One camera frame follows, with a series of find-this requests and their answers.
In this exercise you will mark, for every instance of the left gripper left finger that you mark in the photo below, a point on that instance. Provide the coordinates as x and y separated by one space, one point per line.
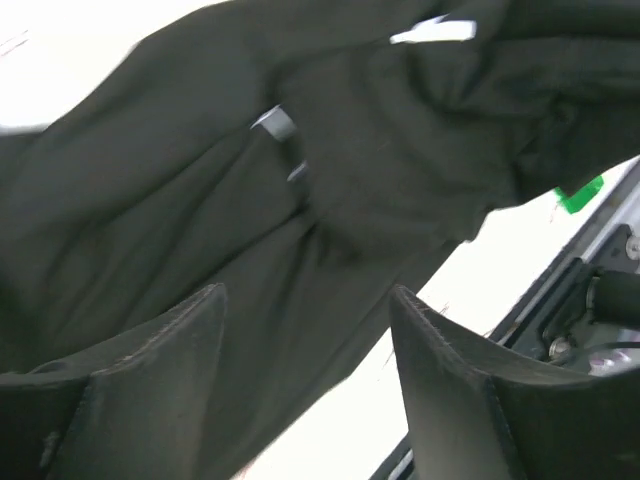
131 407

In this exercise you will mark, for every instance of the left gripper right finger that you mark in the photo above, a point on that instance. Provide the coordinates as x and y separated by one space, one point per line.
477 410

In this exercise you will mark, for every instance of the black printed t-shirt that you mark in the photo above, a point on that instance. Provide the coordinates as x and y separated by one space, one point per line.
308 156

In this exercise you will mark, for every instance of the green chips bag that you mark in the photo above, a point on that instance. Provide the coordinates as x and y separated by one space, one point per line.
574 203

